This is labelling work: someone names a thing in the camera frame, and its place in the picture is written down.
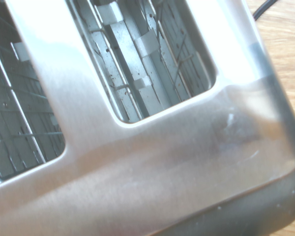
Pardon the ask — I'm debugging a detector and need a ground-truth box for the black power cable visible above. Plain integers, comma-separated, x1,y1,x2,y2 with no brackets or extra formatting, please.
252,0,277,19

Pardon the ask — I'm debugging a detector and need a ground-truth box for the stainless steel two-slot toaster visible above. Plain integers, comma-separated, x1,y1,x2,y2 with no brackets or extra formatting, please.
0,0,295,236

